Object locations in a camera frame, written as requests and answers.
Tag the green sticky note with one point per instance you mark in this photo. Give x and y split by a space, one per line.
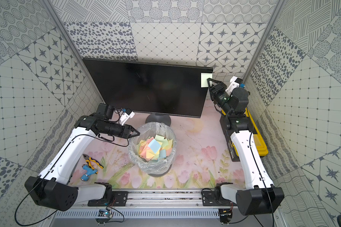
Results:
204 79

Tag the black monitor with grey stand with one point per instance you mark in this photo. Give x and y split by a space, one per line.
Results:
149 87

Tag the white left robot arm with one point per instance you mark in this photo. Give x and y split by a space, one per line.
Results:
50 188

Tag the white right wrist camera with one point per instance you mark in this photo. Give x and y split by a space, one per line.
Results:
235 82

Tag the left circuit board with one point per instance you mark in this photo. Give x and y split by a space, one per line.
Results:
104 216

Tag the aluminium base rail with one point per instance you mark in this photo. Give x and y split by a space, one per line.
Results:
163 203

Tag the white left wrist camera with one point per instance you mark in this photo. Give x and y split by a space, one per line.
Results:
126 114

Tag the blue plastic tool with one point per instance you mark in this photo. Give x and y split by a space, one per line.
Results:
89 171

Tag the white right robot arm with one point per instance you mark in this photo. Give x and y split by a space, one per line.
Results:
259 196

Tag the yellow black toolbox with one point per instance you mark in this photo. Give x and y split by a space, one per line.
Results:
259 141

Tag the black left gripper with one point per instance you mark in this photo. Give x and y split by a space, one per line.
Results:
128 131

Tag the circuit board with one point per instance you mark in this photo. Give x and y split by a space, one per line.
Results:
225 215
104 216

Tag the mesh bin with plastic liner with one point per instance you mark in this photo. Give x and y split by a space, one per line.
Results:
153 168

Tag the right circuit board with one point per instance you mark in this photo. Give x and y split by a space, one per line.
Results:
225 215

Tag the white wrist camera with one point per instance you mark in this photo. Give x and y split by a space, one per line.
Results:
235 82
126 114

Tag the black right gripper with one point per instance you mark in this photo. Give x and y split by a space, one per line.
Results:
216 89

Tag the pile of discarded sticky notes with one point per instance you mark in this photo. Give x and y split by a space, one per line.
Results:
154 148

